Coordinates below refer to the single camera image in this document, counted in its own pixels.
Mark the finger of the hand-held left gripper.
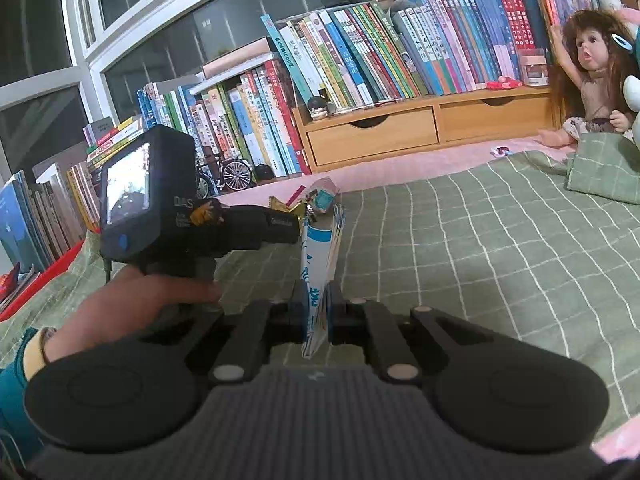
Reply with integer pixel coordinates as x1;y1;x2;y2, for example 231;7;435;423
260;206;300;247

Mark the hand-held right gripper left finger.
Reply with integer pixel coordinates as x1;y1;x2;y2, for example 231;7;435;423
185;281;307;382

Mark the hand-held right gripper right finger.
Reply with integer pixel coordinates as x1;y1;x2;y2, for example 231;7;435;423
326;282;502;384

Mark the gold foil wrapper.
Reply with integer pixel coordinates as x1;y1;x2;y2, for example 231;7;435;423
269;194;310;222

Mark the blue white packet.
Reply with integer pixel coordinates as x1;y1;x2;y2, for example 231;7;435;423
299;204;347;360

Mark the person's left hand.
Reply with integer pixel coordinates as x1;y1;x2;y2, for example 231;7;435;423
44;264;224;363

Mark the model bicycle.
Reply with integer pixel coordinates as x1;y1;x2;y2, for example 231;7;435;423
196;152;256;198

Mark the stack of flat books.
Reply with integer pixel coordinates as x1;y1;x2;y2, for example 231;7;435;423
82;115;151;173

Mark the row of pale books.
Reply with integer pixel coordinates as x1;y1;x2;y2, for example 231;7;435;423
32;160;103;256

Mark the red plastic tray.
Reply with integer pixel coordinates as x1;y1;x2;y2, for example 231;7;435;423
0;240;87;323

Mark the pink striped sheet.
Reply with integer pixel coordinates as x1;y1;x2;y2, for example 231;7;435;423
215;132;640;466

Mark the wooden drawer organizer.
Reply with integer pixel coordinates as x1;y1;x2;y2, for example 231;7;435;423
291;86;557;175

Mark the green checked blanket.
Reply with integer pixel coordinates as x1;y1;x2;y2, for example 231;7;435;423
0;132;640;446

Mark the pale flat book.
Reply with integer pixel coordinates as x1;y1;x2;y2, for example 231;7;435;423
200;37;278;81

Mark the red magazine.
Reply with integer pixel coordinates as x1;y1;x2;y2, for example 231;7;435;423
0;262;23;301

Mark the row of thin colourful books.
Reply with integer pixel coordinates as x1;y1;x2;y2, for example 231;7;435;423
260;0;601;111

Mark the brown-haired doll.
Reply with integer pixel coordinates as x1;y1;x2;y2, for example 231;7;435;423
537;9;640;148

